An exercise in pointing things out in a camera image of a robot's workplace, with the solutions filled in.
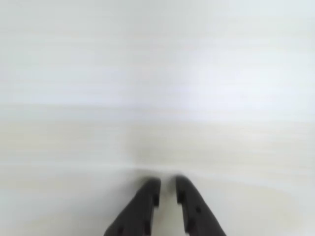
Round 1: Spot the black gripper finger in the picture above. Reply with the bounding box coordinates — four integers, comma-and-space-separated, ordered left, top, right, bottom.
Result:
175, 175, 227, 236
103, 177, 161, 236

